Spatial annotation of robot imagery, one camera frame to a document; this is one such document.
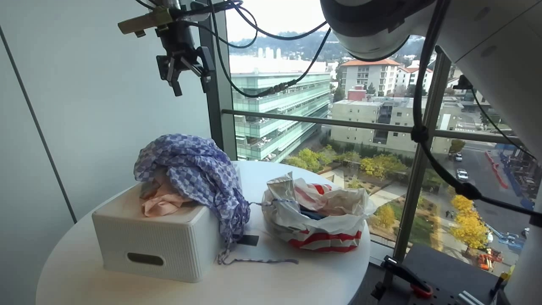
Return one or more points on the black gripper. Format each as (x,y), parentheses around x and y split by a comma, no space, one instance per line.
(182,54)

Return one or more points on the purple checkered shirt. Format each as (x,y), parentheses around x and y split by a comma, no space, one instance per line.
(202,171)

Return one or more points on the peach shirt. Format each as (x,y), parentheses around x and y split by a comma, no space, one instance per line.
(161,199)

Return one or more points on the dark blue shirt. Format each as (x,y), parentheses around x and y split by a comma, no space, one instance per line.
(312,213)

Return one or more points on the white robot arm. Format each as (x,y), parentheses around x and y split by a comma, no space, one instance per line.
(495,42)

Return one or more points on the white storage box basket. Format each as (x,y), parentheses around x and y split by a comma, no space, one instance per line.
(180,245)

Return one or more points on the white red plastic bag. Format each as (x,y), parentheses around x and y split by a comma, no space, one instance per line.
(338,232)

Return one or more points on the red handled clamp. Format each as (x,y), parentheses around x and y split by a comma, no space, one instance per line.
(419,286)

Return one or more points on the camera on metal stand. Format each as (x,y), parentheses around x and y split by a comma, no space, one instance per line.
(429,140)

